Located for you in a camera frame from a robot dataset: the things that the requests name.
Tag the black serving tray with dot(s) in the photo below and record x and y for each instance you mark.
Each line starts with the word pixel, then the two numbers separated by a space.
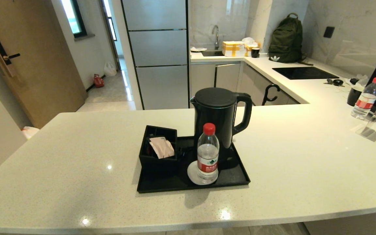
pixel 237 178

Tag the red bag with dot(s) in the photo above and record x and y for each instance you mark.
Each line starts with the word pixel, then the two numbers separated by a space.
pixel 98 81

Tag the white round coaster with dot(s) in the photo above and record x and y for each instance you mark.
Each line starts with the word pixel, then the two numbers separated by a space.
pixel 192 174

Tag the black wall socket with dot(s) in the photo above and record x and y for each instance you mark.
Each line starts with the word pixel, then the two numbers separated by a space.
pixel 329 32

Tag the black keys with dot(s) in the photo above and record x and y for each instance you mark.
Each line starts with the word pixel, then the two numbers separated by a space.
pixel 336 82

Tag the black mug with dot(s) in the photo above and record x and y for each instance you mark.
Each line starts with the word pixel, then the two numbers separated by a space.
pixel 255 53

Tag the dark green backpack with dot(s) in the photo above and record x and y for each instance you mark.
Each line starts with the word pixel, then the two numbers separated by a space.
pixel 287 39

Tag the dark-framed window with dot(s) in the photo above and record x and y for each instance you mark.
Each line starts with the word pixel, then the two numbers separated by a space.
pixel 73 16

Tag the crumpled white tissue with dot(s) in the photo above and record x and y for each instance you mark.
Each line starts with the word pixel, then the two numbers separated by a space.
pixel 362 80

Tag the chrome kitchen faucet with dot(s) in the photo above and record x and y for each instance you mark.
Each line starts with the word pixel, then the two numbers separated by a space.
pixel 216 35

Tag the yellow-taped cardboard box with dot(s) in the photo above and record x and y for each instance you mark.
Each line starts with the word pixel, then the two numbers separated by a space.
pixel 233 49

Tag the silver tall refrigerator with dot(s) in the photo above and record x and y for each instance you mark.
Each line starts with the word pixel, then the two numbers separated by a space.
pixel 157 52

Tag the red-label water bottle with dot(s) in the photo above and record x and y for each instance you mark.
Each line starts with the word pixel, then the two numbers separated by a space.
pixel 208 153
pixel 367 97

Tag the black organizer box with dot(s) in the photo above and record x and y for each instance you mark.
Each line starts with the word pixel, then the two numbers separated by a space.
pixel 157 168

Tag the white cloth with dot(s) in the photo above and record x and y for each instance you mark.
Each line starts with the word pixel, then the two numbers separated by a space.
pixel 198 49

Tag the black induction cooktop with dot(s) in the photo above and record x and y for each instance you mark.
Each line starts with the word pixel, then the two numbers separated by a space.
pixel 305 73

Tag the pink white tea packet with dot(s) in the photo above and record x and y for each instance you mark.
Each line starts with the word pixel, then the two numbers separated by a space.
pixel 162 147

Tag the black electric kettle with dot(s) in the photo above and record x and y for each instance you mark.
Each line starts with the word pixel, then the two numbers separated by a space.
pixel 215 120

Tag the white trash bag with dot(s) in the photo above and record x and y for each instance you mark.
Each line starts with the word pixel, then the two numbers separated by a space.
pixel 29 132

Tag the kitchen sink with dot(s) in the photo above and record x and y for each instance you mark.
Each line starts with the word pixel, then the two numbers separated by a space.
pixel 212 53

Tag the clear acrylic sign holder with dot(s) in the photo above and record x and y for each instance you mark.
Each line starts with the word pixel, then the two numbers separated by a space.
pixel 370 126

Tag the crumpled white plastic bag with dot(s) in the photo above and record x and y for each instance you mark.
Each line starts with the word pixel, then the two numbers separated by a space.
pixel 249 40

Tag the black round kettle base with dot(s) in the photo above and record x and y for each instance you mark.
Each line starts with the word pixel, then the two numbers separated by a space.
pixel 229 161

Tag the brown wooden door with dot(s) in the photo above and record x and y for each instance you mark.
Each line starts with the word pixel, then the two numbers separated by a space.
pixel 38 65

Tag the white kitchen base cabinets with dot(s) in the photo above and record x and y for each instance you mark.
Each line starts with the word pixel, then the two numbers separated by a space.
pixel 227 78

